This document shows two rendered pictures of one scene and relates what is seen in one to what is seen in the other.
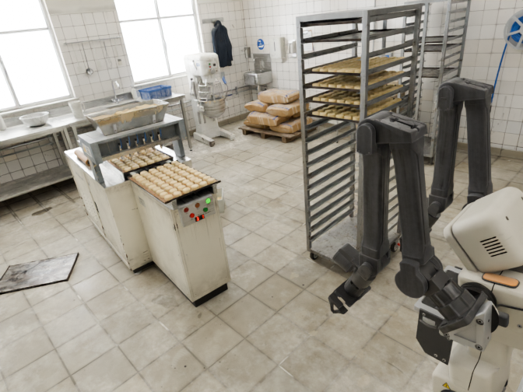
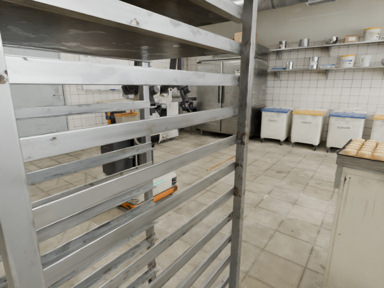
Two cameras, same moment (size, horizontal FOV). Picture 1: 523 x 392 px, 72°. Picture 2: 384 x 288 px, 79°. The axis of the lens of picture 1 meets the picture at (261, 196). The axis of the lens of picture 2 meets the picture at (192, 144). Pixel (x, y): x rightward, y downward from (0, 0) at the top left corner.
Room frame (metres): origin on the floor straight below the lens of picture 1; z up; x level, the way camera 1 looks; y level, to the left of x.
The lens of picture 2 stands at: (3.08, -0.64, 1.22)
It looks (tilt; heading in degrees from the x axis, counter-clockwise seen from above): 14 degrees down; 168
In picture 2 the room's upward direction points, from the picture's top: straight up
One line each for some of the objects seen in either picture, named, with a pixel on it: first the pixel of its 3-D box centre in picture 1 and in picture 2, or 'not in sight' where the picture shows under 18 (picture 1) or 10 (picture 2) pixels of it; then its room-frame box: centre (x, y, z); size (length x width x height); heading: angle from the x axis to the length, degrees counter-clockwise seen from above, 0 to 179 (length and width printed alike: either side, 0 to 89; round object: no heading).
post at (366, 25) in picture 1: (362, 163); (146, 143); (2.07, -0.64, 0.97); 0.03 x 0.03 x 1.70; 42
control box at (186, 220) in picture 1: (197, 210); (343, 170); (2.06, 0.42, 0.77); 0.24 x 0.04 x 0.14; 126
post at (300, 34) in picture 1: (304, 150); (240, 163); (2.40, -0.34, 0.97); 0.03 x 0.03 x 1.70; 42
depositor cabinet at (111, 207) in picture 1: (134, 196); not in sight; (3.15, 1.21, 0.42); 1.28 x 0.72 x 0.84; 36
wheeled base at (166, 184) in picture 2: not in sight; (137, 183); (0.60, -0.75, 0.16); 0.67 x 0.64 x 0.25; 41
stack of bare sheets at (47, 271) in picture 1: (37, 272); not in sight; (2.65, 2.03, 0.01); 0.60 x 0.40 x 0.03; 99
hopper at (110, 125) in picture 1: (129, 117); not in sight; (2.77, 0.93, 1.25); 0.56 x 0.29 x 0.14; 126
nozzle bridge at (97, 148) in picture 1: (137, 147); not in sight; (2.77, 0.93, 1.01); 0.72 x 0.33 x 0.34; 126
